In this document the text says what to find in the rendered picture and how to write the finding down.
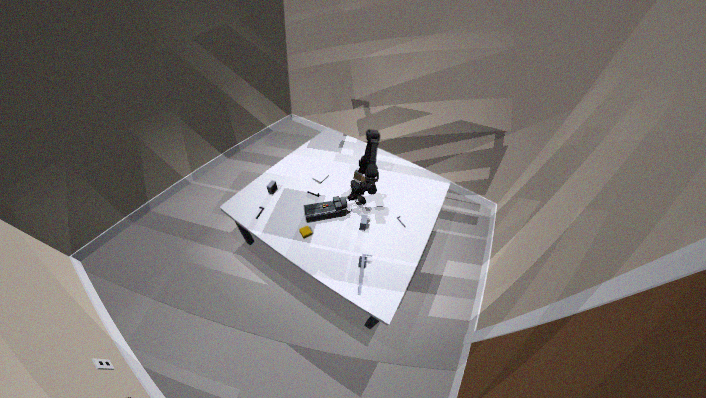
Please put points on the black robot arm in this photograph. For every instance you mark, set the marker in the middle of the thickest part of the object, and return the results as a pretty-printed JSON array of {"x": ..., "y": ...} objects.
[{"x": 368, "y": 165}]

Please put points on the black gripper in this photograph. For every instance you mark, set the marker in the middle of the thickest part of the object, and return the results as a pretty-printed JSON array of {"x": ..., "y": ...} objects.
[{"x": 357, "y": 195}]

